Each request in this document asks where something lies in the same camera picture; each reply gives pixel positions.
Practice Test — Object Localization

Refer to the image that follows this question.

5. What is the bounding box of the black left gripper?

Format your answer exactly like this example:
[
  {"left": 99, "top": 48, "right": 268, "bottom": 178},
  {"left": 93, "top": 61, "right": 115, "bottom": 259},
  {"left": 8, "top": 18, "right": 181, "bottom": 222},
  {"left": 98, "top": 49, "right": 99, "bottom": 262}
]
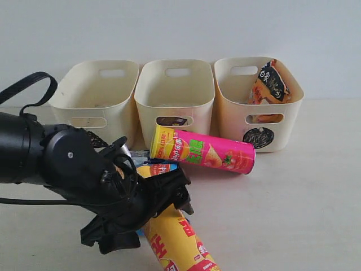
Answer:
[{"left": 80, "top": 168, "right": 194, "bottom": 255}]

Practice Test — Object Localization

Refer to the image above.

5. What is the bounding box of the yellow Lays chips can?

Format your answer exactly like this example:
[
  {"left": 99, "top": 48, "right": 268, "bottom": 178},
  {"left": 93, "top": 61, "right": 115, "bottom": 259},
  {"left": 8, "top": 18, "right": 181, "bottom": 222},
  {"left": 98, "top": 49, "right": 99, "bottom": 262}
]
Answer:
[{"left": 142, "top": 204, "right": 221, "bottom": 271}]

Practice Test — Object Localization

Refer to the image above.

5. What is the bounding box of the pink Lays chips can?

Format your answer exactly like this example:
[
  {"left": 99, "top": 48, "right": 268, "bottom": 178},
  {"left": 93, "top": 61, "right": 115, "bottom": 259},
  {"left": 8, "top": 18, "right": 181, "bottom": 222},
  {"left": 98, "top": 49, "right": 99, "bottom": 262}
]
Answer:
[{"left": 150, "top": 125, "right": 256, "bottom": 174}]

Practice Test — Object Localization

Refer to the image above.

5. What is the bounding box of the purple small box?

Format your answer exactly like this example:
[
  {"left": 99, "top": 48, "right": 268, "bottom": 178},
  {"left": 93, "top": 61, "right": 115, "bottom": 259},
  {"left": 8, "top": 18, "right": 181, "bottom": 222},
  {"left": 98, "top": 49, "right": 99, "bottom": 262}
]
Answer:
[{"left": 156, "top": 116, "right": 188, "bottom": 126}]

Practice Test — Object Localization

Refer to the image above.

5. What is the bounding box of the orange black noodle bag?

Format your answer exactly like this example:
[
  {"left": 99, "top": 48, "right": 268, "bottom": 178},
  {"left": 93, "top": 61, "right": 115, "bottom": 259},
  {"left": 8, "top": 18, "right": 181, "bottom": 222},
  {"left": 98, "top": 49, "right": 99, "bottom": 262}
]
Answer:
[{"left": 247, "top": 59, "right": 292, "bottom": 105}]

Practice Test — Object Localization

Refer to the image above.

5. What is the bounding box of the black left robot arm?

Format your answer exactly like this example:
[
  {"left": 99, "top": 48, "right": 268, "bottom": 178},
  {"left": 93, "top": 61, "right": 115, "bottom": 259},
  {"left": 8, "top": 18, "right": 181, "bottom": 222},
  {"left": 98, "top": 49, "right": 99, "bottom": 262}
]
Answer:
[{"left": 1, "top": 113, "right": 193, "bottom": 254}]

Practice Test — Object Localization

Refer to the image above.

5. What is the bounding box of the blue noodle bag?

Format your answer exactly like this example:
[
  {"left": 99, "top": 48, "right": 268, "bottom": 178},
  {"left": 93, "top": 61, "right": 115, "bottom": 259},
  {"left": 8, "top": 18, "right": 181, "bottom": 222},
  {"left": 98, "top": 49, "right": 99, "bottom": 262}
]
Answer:
[{"left": 137, "top": 162, "right": 180, "bottom": 239}]

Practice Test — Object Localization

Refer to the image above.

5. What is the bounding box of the middle cream bin square mark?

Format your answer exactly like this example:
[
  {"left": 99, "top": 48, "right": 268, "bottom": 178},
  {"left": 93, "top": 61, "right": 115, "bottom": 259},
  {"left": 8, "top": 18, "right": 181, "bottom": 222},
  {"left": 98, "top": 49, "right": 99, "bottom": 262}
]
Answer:
[{"left": 134, "top": 59, "right": 215, "bottom": 148}]

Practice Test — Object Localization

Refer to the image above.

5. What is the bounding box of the left cream bin triangle mark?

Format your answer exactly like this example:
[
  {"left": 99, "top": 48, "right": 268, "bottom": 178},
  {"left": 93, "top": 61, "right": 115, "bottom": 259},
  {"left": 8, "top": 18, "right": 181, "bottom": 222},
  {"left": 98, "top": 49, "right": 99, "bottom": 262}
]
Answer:
[{"left": 49, "top": 60, "right": 140, "bottom": 148}]

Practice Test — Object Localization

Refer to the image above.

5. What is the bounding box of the right cream bin circle mark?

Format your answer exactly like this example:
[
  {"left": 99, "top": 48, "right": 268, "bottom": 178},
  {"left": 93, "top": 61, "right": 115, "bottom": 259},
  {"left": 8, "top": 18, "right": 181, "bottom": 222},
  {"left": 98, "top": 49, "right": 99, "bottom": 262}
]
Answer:
[{"left": 214, "top": 56, "right": 304, "bottom": 152}]

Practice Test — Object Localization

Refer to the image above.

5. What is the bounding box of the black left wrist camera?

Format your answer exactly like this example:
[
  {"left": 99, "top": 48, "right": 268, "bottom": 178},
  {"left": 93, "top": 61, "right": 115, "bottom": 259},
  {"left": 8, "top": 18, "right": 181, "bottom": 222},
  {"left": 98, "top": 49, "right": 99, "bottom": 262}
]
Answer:
[{"left": 99, "top": 136, "right": 131, "bottom": 163}]

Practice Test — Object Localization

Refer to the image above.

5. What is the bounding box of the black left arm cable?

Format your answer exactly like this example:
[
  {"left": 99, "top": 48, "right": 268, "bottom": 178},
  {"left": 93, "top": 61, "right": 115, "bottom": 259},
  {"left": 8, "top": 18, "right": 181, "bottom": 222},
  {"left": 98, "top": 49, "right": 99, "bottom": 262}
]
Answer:
[{"left": 0, "top": 71, "right": 133, "bottom": 207}]

